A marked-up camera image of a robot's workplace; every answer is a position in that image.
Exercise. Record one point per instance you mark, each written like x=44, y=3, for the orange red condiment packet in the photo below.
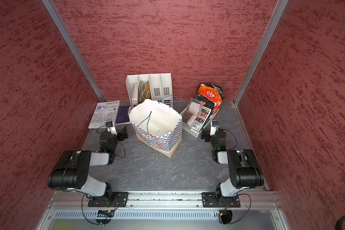
x=210, y=95

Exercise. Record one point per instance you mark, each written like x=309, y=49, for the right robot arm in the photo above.
x=244, y=170

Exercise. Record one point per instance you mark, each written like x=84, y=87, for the metal corner post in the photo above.
x=270, y=28
x=55, y=16

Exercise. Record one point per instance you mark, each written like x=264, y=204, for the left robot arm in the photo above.
x=71, y=172

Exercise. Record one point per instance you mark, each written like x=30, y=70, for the black red condiment packet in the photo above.
x=206, y=103

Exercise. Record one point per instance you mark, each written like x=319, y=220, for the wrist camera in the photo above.
x=214, y=127
x=110, y=127

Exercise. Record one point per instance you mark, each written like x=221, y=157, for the right metal corner post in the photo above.
x=270, y=28

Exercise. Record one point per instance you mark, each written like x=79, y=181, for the yellow comic book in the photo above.
x=144, y=90

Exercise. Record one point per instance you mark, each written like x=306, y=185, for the white sketch book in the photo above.
x=104, y=112

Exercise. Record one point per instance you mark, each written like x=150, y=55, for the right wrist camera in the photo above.
x=214, y=127

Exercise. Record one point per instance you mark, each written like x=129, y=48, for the white plastic basket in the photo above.
x=201, y=122

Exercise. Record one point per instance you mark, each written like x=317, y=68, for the white file organizer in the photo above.
x=160, y=87

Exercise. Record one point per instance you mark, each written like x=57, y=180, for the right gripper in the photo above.
x=208, y=135

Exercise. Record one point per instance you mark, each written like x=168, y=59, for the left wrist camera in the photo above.
x=110, y=127

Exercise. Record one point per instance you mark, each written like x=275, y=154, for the checkered paper bag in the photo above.
x=157, y=125

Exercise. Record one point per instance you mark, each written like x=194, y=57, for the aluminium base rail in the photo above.
x=190, y=200

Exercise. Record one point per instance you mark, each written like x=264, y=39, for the left metal corner post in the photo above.
x=55, y=16

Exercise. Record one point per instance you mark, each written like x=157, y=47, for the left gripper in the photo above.
x=120, y=134

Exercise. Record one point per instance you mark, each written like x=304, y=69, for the clear brown condiment packet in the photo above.
x=191, y=112

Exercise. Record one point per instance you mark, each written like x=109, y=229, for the dark blue book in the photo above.
x=123, y=115

